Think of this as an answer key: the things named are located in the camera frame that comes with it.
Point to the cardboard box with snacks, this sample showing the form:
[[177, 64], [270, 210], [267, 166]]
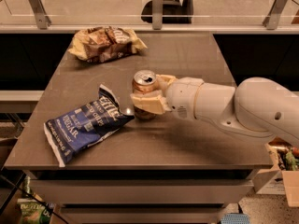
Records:
[[283, 177]]

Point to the black office chair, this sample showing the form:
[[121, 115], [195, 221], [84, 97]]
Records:
[[177, 11]]

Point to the grey table drawer unit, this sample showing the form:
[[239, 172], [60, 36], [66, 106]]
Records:
[[172, 201]]

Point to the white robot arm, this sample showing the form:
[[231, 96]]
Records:
[[257, 110]]

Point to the brown chip bag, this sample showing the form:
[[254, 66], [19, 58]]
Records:
[[104, 44]]

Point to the blue perforated mat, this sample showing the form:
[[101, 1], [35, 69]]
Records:
[[235, 219]]

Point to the middle metal rail bracket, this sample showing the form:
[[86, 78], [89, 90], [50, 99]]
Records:
[[157, 14]]

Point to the orange soda can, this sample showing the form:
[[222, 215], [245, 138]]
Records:
[[144, 81]]

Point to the metal rail bracket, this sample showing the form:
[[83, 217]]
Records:
[[157, 14], [271, 21], [42, 19]]

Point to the right metal rail bracket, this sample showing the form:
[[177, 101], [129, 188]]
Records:
[[271, 21]]

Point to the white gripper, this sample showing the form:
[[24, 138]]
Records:
[[181, 97]]

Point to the green snack bag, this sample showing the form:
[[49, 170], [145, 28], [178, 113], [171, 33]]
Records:
[[32, 212]]

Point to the left metal rail bracket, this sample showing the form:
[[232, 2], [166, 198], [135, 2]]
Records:
[[42, 19]]

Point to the blue chip bag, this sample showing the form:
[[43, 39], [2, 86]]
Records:
[[85, 126]]

